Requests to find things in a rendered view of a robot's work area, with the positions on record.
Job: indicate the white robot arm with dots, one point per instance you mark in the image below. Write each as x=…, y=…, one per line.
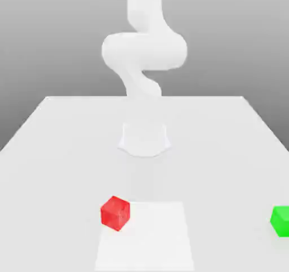
x=144, y=50

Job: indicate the small red cube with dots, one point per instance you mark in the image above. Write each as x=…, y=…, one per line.
x=115, y=213

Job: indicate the small green cube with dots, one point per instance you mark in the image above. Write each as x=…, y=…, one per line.
x=281, y=220

